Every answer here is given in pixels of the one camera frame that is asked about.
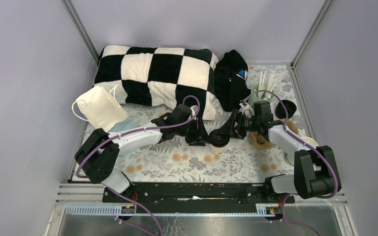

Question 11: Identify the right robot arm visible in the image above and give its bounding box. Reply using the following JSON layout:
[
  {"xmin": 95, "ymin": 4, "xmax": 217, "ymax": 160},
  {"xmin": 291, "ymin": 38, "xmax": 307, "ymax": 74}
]
[{"xmin": 210, "ymin": 101, "xmax": 341, "ymax": 203}]

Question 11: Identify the white paper coffee cup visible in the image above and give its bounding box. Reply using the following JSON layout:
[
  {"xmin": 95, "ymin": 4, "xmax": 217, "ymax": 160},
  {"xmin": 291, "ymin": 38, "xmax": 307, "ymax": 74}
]
[{"xmin": 210, "ymin": 145, "xmax": 227, "ymax": 155}]

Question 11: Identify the floral table mat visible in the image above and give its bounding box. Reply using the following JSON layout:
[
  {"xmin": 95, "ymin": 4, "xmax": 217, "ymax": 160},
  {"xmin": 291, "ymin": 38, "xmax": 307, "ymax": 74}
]
[{"xmin": 71, "ymin": 64, "xmax": 320, "ymax": 185}]

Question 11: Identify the white paper bag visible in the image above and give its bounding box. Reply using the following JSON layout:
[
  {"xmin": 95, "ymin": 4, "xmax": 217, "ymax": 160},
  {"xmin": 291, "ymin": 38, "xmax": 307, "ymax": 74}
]
[{"xmin": 71, "ymin": 86, "xmax": 128, "ymax": 132}]

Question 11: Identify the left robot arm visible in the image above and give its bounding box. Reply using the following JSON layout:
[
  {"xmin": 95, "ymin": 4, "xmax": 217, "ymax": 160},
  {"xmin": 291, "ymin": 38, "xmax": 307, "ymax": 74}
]
[{"xmin": 74, "ymin": 104, "xmax": 212, "ymax": 202}]

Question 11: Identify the black white checkered pillow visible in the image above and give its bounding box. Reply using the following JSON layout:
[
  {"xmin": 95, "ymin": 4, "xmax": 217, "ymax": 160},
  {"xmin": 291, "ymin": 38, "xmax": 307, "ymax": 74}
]
[{"xmin": 94, "ymin": 45, "xmax": 219, "ymax": 120}]

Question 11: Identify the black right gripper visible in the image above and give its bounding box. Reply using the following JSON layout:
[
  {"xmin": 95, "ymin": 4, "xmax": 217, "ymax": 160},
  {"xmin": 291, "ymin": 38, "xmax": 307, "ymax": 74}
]
[{"xmin": 217, "ymin": 109, "xmax": 260, "ymax": 140}]

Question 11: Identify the stack of black lids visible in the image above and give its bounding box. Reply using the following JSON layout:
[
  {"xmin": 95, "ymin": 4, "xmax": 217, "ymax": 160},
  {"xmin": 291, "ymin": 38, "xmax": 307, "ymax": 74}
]
[{"xmin": 275, "ymin": 99, "xmax": 297, "ymax": 119}]

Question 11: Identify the stack of paper cups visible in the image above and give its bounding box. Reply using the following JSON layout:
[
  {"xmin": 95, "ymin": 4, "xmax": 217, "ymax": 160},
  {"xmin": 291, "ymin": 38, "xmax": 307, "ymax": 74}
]
[{"xmin": 285, "ymin": 136, "xmax": 318, "ymax": 165}]

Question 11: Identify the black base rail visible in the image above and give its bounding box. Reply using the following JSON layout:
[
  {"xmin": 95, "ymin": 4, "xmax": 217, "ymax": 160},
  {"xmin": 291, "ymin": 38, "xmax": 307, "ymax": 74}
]
[{"xmin": 102, "ymin": 181, "xmax": 296, "ymax": 215}]

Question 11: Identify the light blue napkin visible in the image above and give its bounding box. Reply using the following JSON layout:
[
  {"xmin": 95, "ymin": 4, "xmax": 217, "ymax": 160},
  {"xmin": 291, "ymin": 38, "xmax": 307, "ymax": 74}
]
[{"xmin": 109, "ymin": 117, "xmax": 135, "ymax": 133}]

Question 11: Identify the green straw holder cup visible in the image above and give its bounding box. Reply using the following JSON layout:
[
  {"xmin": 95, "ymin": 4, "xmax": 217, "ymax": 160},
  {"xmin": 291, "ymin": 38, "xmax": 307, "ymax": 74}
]
[{"xmin": 248, "ymin": 83, "xmax": 274, "ymax": 106}]

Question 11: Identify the brown cardboard cup carrier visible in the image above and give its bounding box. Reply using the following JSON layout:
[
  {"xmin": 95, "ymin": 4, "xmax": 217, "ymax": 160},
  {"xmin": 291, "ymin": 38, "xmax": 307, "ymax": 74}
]
[{"xmin": 249, "ymin": 120, "xmax": 299, "ymax": 150}]

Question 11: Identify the black cloth bundle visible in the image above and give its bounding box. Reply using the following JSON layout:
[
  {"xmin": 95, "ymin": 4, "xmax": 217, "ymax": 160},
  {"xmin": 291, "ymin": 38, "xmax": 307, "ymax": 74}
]
[{"xmin": 215, "ymin": 50, "xmax": 251, "ymax": 112}]

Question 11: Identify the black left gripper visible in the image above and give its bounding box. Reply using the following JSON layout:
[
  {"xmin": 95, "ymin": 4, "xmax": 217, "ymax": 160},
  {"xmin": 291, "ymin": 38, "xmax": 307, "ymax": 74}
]
[{"xmin": 176, "ymin": 118, "xmax": 213, "ymax": 147}]

